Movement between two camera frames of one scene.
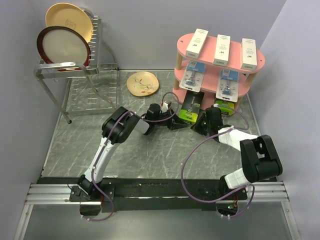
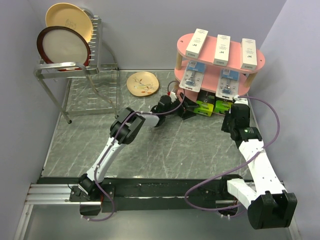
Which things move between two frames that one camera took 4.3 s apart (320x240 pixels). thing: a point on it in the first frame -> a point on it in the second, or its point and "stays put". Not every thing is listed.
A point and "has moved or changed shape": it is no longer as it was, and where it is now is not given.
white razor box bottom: x=222 y=52 stays put
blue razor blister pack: x=193 y=77 stays put
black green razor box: x=227 y=108 stays put
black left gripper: x=175 y=123 -> x=184 y=114
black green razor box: x=190 y=107 has moved or changed shape
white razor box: x=248 y=54 stays put
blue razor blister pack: x=227 y=86 stays put
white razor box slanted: x=195 y=46 stays put
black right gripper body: x=205 y=129 -> x=228 y=123
